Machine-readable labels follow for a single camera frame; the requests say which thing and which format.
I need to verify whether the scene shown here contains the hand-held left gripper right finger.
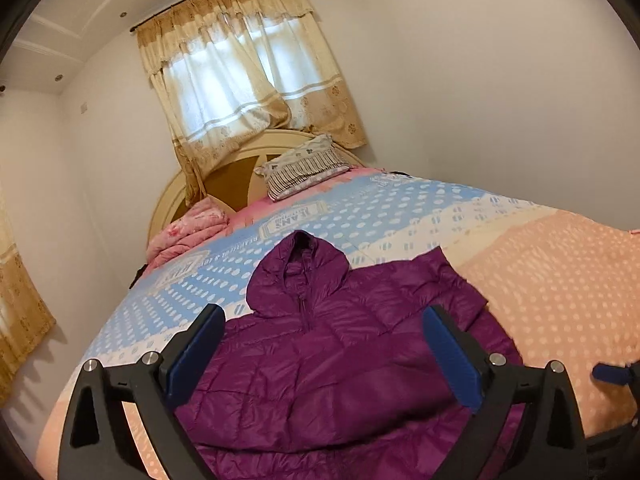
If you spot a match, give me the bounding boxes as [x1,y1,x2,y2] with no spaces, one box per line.
[423,305,589,480]

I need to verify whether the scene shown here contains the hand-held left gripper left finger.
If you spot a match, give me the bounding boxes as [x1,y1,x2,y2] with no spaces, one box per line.
[56,303,227,480]

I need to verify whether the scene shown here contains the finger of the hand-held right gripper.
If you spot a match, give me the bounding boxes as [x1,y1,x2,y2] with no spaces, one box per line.
[592,359,640,387]

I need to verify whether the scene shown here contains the purple hooded puffer jacket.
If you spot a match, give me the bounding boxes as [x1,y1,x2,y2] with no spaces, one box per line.
[172,230,526,480]

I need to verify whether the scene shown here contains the dotted pastel bed sheet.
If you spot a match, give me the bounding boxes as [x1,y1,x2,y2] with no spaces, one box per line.
[37,167,640,480]

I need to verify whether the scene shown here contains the folded pink floral blanket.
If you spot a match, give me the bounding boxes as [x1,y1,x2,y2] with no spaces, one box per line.
[146,197,231,270]

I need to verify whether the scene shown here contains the cream wooden headboard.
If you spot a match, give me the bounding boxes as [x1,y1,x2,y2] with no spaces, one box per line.
[147,129,368,261]

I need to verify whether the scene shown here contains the golden patterned side curtain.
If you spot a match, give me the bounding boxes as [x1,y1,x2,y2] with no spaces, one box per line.
[0,185,56,401]

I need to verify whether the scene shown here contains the striped grey pillow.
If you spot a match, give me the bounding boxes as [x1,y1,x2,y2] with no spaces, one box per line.
[255,134,353,202]

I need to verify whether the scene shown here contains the beige floral window curtain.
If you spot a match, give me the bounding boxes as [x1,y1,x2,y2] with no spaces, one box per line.
[136,0,368,206]

